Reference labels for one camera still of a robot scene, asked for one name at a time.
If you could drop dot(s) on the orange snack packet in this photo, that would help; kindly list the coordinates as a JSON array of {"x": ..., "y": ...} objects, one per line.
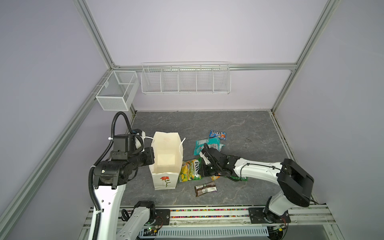
[{"x": 214, "y": 178}]

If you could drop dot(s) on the green snack packet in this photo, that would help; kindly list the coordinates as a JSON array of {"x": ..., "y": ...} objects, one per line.
[{"x": 238, "y": 179}]

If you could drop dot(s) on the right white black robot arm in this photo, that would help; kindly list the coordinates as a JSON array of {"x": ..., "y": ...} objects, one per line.
[{"x": 295, "y": 183}]

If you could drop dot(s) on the blue m&m's candy packet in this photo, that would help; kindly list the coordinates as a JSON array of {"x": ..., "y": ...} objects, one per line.
[{"x": 218, "y": 134}]

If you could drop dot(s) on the brown chocolate bar wrapper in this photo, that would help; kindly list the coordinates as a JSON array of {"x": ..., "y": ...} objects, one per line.
[{"x": 205, "y": 188}]

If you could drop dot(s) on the white flower paper bag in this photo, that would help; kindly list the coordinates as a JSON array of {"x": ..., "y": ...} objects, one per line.
[{"x": 168, "y": 157}]

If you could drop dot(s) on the white mesh box basket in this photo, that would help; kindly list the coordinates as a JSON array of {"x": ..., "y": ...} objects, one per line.
[{"x": 118, "y": 91}]

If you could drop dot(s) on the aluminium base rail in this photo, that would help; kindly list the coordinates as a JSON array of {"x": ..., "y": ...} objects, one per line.
[{"x": 214, "y": 223}]

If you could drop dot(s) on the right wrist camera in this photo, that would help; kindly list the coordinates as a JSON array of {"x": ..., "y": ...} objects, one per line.
[{"x": 202, "y": 155}]

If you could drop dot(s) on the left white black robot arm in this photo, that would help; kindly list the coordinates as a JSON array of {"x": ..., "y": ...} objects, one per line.
[{"x": 108, "y": 178}]

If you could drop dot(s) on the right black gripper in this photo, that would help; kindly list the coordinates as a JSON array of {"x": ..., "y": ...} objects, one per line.
[{"x": 216, "y": 163}]

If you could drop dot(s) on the white wire shelf basket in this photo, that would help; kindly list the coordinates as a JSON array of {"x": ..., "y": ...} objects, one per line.
[{"x": 186, "y": 78}]

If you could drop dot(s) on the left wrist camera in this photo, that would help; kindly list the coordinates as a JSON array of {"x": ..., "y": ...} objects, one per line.
[{"x": 142, "y": 135}]

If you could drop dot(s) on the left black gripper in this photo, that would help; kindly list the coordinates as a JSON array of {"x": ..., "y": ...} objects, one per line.
[{"x": 150, "y": 155}]

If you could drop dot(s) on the teal snack packet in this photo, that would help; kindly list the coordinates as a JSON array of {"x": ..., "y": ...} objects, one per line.
[{"x": 211, "y": 142}]

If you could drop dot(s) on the yellow green fox's candy bag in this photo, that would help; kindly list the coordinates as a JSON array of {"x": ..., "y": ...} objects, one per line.
[{"x": 191, "y": 171}]

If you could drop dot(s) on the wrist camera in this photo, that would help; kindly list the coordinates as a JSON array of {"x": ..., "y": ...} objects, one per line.
[
  {"x": 202, "y": 155},
  {"x": 142, "y": 135}
]

